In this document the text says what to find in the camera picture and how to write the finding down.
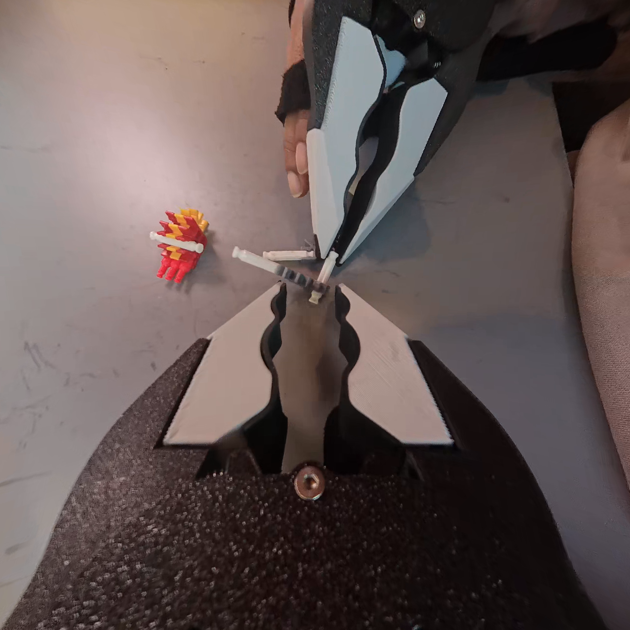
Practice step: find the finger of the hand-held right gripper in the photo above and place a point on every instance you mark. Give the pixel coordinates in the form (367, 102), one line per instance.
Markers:
(418, 128)
(339, 123)

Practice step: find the grey snowflake connector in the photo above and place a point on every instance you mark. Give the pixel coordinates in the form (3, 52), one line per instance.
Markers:
(300, 279)
(310, 245)

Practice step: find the person's right forearm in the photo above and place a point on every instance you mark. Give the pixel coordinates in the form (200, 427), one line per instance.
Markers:
(566, 14)

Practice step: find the red and yellow connector stack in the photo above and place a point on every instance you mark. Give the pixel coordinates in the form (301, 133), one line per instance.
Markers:
(182, 256)

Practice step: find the person's right hand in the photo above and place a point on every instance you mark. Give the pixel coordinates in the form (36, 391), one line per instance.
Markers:
(295, 157)

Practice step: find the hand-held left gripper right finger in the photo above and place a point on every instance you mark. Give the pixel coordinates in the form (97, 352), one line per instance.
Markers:
(398, 389)

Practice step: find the person's beige sweatshirt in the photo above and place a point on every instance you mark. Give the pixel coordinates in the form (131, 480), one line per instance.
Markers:
(610, 295)

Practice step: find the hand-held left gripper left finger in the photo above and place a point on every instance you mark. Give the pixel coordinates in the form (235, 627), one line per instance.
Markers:
(226, 389)

